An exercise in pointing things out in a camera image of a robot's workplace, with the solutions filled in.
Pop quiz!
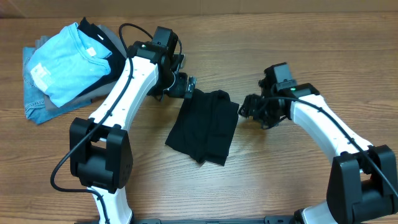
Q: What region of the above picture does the black polo shirt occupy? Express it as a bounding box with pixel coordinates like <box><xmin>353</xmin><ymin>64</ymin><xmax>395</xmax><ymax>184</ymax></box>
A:
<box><xmin>165</xmin><ymin>89</ymin><xmax>239</xmax><ymax>166</ymax></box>

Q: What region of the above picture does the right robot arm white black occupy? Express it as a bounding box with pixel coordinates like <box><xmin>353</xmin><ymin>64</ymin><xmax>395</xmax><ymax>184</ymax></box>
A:
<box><xmin>238</xmin><ymin>83</ymin><xmax>397</xmax><ymax>223</ymax></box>

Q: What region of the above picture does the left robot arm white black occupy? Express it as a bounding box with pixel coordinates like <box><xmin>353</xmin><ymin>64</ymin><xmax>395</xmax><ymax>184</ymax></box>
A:
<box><xmin>68</xmin><ymin>40</ymin><xmax>196</xmax><ymax>223</ymax></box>

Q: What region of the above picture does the black folded garment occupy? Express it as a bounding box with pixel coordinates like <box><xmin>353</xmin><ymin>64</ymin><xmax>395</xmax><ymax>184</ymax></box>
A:
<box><xmin>78</xmin><ymin>17</ymin><xmax>126</xmax><ymax>96</ymax></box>

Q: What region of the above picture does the grey folded garment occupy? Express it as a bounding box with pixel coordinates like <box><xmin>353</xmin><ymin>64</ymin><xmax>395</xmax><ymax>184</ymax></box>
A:
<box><xmin>43</xmin><ymin>25</ymin><xmax>126</xmax><ymax>111</ymax></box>

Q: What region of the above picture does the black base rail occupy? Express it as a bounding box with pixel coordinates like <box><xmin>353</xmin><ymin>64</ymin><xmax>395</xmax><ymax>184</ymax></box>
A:
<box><xmin>74</xmin><ymin>215</ymin><xmax>299</xmax><ymax>224</ymax></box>

